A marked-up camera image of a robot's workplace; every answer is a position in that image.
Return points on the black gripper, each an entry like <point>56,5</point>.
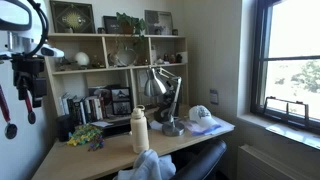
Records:
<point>28,66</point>

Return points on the black office chair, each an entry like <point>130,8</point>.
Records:
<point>203,161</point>

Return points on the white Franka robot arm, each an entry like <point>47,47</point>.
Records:
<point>16,40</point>

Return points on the white upright book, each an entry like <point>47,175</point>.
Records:
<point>64,105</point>

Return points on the medal on red ribbon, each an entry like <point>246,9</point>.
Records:
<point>10,130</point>

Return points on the black cylinder speaker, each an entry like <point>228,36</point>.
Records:
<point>65,128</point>

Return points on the dark book with white spine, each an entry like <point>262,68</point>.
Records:
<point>89,109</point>

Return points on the white sphere ornament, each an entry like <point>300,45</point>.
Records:
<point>82,58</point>

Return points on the green patterned framed picture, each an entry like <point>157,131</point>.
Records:
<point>72,17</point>

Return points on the black framed mountain photo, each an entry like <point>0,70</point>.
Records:
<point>120,94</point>

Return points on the black framed group photo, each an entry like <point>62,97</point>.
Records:
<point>121,108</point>

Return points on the black flat box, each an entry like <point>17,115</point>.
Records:
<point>116,128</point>

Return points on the small dark jar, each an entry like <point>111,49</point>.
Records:
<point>101,30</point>
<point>174,32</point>

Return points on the clear glass bowl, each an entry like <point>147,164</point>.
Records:
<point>125,57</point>

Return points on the wooden desk shelf hutch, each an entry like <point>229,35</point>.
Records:
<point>133,68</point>

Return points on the cream insulated water bottle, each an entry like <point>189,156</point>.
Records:
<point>139,133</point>

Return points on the green potted trailing plant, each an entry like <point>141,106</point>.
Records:
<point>128,23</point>

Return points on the silver desk lamp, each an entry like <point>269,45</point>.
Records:
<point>154,86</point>

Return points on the black device behind lamp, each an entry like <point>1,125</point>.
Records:
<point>165,108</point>

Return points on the grey hoodie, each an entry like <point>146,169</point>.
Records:
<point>150,166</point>

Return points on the small brown figurine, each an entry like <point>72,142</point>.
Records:
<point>172,59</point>

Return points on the grey framed picture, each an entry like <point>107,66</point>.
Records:
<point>159,21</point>

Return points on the small black figurine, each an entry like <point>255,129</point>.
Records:
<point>178,58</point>

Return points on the white baseball cap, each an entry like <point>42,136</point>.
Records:
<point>201,116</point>

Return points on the stack of papers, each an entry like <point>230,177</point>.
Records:
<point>225,127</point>

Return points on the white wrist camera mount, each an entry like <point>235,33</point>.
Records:
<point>50,51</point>

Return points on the small black picture frame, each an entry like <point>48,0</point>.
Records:
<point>110,25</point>

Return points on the dark window frame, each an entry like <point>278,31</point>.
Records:
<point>258,66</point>

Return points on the beige wall radiator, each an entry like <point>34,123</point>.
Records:
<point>263,165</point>

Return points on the black metal window bracket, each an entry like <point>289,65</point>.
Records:
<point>287,107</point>

